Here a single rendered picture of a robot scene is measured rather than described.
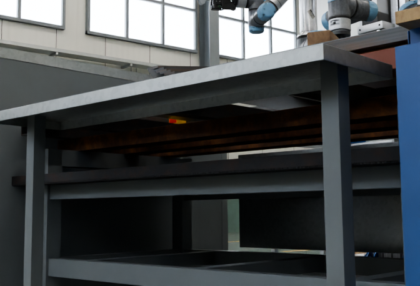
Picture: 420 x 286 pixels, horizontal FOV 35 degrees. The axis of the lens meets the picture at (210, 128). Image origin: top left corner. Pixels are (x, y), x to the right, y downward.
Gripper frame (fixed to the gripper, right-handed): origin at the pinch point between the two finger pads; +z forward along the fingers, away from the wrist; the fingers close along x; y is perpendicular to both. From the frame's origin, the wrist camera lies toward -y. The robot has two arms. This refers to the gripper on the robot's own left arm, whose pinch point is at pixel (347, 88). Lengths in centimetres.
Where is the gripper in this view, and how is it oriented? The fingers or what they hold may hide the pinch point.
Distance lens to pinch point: 230.5
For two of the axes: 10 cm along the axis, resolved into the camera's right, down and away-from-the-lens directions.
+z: 0.1, 9.9, -1.2
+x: -6.8, -0.8, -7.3
